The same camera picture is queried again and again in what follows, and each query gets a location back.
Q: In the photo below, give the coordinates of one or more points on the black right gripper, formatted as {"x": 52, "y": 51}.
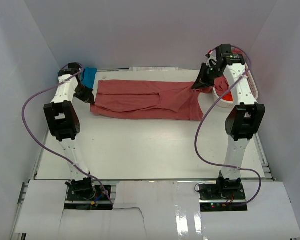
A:
{"x": 202, "y": 81}

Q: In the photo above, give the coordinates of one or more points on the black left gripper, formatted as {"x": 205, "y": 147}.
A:
{"x": 88, "y": 97}

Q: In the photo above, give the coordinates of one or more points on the pink t-shirt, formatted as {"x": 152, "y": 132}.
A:
{"x": 147, "y": 100}
{"x": 220, "y": 85}

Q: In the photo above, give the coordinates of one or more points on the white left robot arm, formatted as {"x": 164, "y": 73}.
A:
{"x": 64, "y": 124}

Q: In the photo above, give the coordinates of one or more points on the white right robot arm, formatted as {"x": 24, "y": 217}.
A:
{"x": 241, "y": 125}

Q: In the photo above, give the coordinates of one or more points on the pink t-shirt in basket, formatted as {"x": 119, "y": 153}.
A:
{"x": 220, "y": 85}

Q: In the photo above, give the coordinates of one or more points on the folded blue t-shirt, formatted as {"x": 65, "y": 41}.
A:
{"x": 87, "y": 78}

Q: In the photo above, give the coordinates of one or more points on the white plastic laundry basket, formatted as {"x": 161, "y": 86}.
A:
{"x": 250, "y": 82}

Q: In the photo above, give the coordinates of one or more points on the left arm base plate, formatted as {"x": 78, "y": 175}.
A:
{"x": 96, "y": 201}

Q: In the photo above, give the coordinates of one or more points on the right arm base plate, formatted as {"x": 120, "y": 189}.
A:
{"x": 212, "y": 200}

